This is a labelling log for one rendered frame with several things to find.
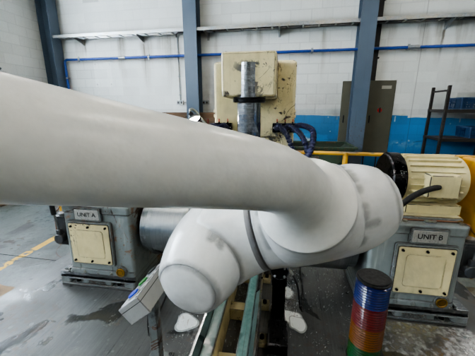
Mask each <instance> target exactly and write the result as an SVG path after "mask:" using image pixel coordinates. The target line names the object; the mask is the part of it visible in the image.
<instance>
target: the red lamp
mask: <svg viewBox="0 0 475 356"><path fill-rule="evenodd" d="M387 313H388V309H387V310H386V311H381V312H376V311H370V310H367V309H365V308H363V307H362V306H360V305H359V304H358V303H357V302H356V301H355V300H354V298H353V306H352V312H351V318H352V320H353V322H354V324H355V325H357V326H358V327H359V328H361V329H363V330H364V331H368V332H371V333H379V332H382V331H383V330H384V329H385V326H386V320H387Z"/></svg>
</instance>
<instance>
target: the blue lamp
mask: <svg viewBox="0 0 475 356"><path fill-rule="evenodd" d="M391 290H392V287H390V288H388V289H385V290H376V289H373V288H370V287H368V286H366V285H364V284H362V283H361V282H360V281H359V280H358V279H357V277H356V283H355V289H354V295H353V298H354V300H355V301H356V302H357V303H358V304H359V305H360V306H362V307H363V308H365V309H367V310H370V311H373V312H383V311H386V310H387V309H388V308H389V300H390V295H391Z"/></svg>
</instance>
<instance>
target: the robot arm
mask: <svg viewBox="0 0 475 356"><path fill-rule="evenodd" d="M0 204H4V205H31V206H95V207H127V208H191V210H190V211H189V212H188V213H187V214H186V215H185V216H184V217H183V218H182V219H181V221H180V222H179V223H178V225H177V226H176V228H175V229H174V231H173V232H172V234H171V236H170V238H169V240H168V243H167V244H166V247H165V250H164V252H163V255H162V259H161V262H160V268H159V274H158V277H159V280H160V282H161V285H162V287H163V289H164V291H165V294H166V295H167V296H168V298H169V299H170V300H171V301H172V302H173V303H174V304H175V305H176V306H178V307H179V308H180V309H183V310H185V311H187V312H191V313H195V314H204V313H208V312H211V311H213V310H214V309H215V308H217V307H218V306H219V305H221V304H222V303H223V302H224V301H226V300H227V299H228V298H229V296H231V295H232V294H233V292H234V291H235V289H236V287H237V286H238V285H241V284H242V283H244V282H245V281H246V280H248V279H250V278H252V277H254V276H256V275H258V274H260V273H263V272H265V271H270V270H274V269H278V268H297V267H302V266H310V265H315V264H319V263H325V262H329V261H335V260H338V259H343V258H346V257H349V256H354V255H356V254H361V253H363V252H366V251H369V250H371V249H373V248H375V247H376V246H378V245H380V244H381V243H383V242H385V241H386V240H387V239H389V238H390V237H391V236H392V235H393V234H394V233H395V232H396V231H397V230H398V229H399V225H400V222H401V221H402V218H403V214H404V207H403V201H402V198H401V194H400V192H399V189H398V187H397V185H396V184H395V183H394V181H393V180H392V179H391V177H390V176H388V175H387V174H385V173H384V172H382V171H381V170H379V169H378V168H376V167H371V166H368V165H359V164H344V165H337V164H334V163H330V162H327V161H324V160H320V159H315V158H308V157H306V156H305V155H303V154H302V153H300V152H298V151H296V150H294V149H292V148H289V147H288V146H284V145H282V144H280V143H276V142H273V141H270V140H266V139H264V138H260V137H257V136H252V135H249V134H245V133H241V132H238V131H233V130H230V129H224V128H221V127H218V126H213V125H210V124H205V123H202V122H199V121H194V120H191V119H185V118H182V117H177V116H174V115H171V114H166V113H162V112H157V111H154V110H151V109H146V108H142V107H138V106H135V105H130V104H127V103H123V102H118V101H115V100H110V99H107V98H103V97H98V96H95V95H90V94H87V93H82V92H78V91H75V90H71V89H68V88H63V87H59V86H56V85H51V84H48V83H43V82H39V81H35V80H32V79H29V78H24V77H20V76H15V75H12V74H9V73H4V72H1V71H0Z"/></svg>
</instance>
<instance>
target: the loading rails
mask: <svg viewBox="0 0 475 356"><path fill-rule="evenodd" d="M244 283H249V285H248V290H247V297H246V301H245V303H244V302H234V300H235V295H236V292H237V288H238V286H237V287H236V289H235V291H234V292H233V294H232V295H231V296H229V298H228V299H227V300H226V301H224V302H223V303H222V304H221V305H219V306H218V307H217V308H215V309H214V310H213V311H210V312H208V313H205V314H204V317H203V319H202V322H201V325H200V327H199V330H198V333H197V336H196V338H195V341H194V344H193V346H192V349H191V352H190V354H189V356H258V353H259V348H267V333H260V330H261V318H262V311H269V299H262V285H263V283H267V284H271V275H269V274H264V272H263V273H260V274H258V275H256V276H254V277H252V278H250V279H248V280H246V281H245V282H244ZM230 319H232V320H239V321H242V324H241V329H240V336H239V340H238V344H237V352H236V354H234V353H229V352H222V350H223V345H224V341H225V336H226V333H227V330H228V324H229V321H230Z"/></svg>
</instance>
